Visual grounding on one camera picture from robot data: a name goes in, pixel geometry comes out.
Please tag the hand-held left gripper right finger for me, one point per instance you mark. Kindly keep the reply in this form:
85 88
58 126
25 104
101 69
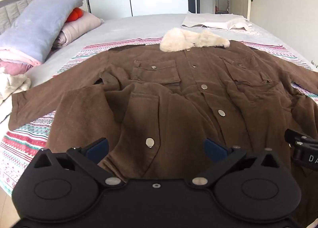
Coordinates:
214 149

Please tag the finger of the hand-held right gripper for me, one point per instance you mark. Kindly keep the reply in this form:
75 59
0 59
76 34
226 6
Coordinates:
293 135

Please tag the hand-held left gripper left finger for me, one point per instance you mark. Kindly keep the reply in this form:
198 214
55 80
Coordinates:
97 149

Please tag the brown jacket with fur collar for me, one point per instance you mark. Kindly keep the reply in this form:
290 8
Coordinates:
174 108

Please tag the striped patterned blanket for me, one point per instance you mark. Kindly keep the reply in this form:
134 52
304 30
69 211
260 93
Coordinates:
24 141

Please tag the white fluffy cloth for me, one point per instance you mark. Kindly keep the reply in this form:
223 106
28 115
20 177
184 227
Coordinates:
15 82

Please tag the folded pink quilt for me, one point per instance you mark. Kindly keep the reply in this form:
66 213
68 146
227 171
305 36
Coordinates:
12 65

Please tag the pink pillow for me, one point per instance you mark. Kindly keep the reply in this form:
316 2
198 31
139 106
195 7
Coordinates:
79 27

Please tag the bed with grey sheet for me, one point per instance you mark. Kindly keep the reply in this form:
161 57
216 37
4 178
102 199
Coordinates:
139 27

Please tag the orange plush toy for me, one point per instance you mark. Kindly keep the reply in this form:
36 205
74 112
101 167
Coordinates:
74 15

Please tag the folded light blue blanket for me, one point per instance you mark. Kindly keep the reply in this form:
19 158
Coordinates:
42 19

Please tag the grey padded headboard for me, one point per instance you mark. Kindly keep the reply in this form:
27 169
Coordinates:
7 11

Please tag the wall socket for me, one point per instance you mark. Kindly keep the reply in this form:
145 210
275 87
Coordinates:
314 64

